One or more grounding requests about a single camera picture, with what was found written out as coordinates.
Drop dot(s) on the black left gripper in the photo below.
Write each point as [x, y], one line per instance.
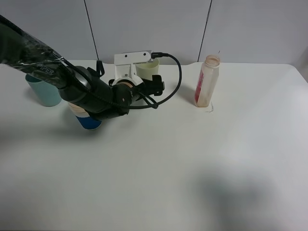
[125, 93]

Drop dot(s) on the blue sleeved paper cup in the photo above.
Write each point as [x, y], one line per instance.
[84, 118]

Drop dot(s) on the teal plastic cup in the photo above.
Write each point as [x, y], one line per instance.
[46, 93]

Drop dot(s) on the light green plastic cup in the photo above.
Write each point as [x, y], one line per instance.
[147, 70]

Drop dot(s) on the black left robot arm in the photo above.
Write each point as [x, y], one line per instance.
[76, 84]

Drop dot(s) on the clear plastic drink bottle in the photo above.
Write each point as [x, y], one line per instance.
[208, 77]

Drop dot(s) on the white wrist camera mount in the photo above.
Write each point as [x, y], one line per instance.
[125, 66]

